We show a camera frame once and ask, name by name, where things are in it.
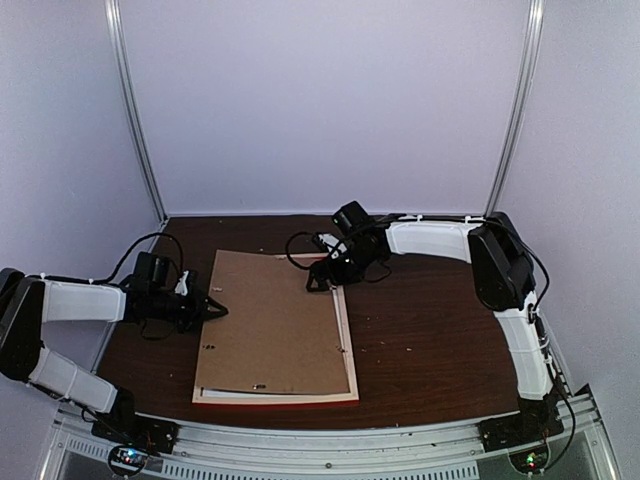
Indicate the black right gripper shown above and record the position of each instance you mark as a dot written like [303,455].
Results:
[340,278]

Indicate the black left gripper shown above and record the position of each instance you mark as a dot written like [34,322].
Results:
[198,313]

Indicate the brown backing board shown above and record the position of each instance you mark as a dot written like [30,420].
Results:
[270,320]

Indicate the pink wooden picture frame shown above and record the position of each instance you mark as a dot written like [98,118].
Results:
[350,360]

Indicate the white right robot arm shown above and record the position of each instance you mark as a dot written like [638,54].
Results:
[503,275]

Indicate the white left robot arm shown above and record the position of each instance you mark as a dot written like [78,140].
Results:
[31,303]

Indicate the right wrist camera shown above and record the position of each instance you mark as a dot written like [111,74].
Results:
[330,244]

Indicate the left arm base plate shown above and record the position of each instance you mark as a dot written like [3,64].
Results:
[149,434]

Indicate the aluminium front rail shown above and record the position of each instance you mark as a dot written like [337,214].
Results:
[452,450]

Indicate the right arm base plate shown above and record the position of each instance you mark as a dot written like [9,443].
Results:
[510,431]

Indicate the left aluminium corner post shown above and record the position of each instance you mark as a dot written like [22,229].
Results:
[133,118]

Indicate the aluminium corner post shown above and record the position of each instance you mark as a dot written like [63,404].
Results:
[133,118]
[526,74]

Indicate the right aluminium corner post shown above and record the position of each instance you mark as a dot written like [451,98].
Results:
[526,74]

